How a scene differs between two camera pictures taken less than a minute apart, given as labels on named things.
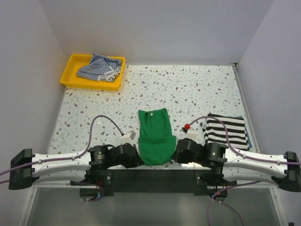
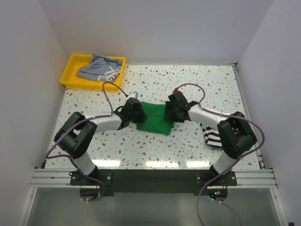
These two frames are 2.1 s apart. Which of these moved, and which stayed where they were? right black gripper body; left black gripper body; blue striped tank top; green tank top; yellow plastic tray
Moved: left black gripper body; green tank top; right black gripper body
Stayed: blue striped tank top; yellow plastic tray
